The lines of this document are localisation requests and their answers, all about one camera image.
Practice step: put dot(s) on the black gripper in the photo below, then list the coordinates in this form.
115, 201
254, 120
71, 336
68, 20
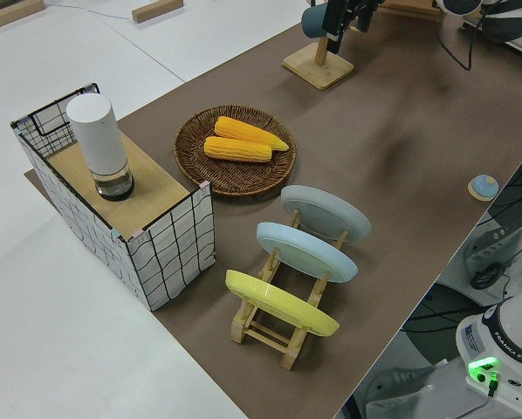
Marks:
363, 15

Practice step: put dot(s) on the light wooden drawer cabinet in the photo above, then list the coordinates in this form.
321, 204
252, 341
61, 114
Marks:
414, 9

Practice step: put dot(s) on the dark teal mug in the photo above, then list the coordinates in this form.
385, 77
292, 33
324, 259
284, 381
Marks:
313, 22

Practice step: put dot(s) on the wooden mug tree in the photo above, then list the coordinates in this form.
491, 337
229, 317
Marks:
318, 70

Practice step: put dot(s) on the yellow corn cob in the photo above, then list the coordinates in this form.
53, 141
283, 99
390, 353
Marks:
243, 130
237, 149

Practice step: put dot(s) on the light wooden block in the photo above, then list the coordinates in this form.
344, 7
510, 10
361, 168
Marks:
156, 11
12, 13

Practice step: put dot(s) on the grey plate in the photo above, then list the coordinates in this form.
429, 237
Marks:
326, 214

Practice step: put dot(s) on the brown wicker basket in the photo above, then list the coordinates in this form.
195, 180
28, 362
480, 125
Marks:
191, 153

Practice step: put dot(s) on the blue bell on wooden base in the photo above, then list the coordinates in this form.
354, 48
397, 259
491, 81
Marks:
484, 185

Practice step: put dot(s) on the light blue plate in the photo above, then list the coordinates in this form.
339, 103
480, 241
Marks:
304, 251

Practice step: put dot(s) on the brown table mat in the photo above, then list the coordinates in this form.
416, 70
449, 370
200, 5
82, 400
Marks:
396, 262

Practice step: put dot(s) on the white cylinder bottle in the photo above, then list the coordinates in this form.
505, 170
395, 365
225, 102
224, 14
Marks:
97, 139

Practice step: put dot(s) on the grid pattern storage box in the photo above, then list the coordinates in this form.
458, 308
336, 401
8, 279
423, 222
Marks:
169, 253

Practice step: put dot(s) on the yellow plate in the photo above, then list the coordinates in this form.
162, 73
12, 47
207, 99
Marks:
278, 303

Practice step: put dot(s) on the wooden plate rack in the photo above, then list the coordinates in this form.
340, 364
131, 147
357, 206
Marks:
287, 349

